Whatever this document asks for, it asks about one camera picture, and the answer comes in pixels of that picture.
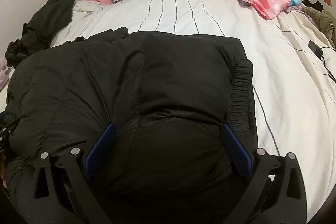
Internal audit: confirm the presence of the black puffer jacket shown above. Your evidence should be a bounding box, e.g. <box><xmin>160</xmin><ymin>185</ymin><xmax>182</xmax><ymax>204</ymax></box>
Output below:
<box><xmin>5</xmin><ymin>28</ymin><xmax>257</xmax><ymax>223</ymax></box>

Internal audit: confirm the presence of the purple lilac jacket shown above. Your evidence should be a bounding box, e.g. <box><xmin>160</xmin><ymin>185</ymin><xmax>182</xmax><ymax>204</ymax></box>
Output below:
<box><xmin>0</xmin><ymin>57</ymin><xmax>10</xmax><ymax>91</ymax></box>

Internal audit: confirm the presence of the black garment near headboard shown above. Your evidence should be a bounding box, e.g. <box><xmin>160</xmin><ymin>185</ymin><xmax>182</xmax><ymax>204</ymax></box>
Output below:
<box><xmin>5</xmin><ymin>0</ymin><xmax>75</xmax><ymax>68</ymax></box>

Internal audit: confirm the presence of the white striped bed sheet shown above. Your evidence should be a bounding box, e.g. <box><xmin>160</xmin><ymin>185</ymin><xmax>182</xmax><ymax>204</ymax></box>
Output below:
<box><xmin>0</xmin><ymin>0</ymin><xmax>336</xmax><ymax>222</ymax></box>

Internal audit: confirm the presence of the pink pillow at headboard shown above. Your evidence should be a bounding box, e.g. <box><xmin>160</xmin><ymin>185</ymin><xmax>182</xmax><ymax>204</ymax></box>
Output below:
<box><xmin>86</xmin><ymin>0</ymin><xmax>114</xmax><ymax>5</ymax></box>

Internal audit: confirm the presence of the olive brown garment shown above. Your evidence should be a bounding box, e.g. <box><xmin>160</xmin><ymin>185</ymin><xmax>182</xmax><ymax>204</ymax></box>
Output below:
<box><xmin>302</xmin><ymin>0</ymin><xmax>335</xmax><ymax>48</ymax></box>

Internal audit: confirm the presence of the black phone with cable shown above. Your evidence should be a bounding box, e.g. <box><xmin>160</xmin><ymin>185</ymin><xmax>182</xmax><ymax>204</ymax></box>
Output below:
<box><xmin>308</xmin><ymin>40</ymin><xmax>336</xmax><ymax>82</ymax></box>

